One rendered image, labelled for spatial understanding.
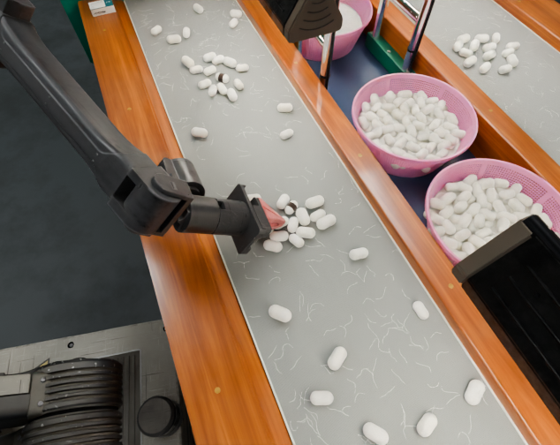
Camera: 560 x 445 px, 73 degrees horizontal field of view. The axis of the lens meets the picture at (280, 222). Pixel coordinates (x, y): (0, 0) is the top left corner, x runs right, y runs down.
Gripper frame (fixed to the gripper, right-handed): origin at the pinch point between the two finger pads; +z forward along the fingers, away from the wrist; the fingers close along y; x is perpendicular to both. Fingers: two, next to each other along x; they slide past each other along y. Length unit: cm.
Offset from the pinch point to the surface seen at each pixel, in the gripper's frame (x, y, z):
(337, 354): 1.0, -24.3, 0.2
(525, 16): -53, 36, 67
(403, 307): -5.9, -21.4, 12.3
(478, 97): -33, 14, 42
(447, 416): -4.1, -37.6, 10.4
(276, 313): 4.7, -15.0, -4.8
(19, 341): 113, 33, -20
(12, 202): 112, 96, -21
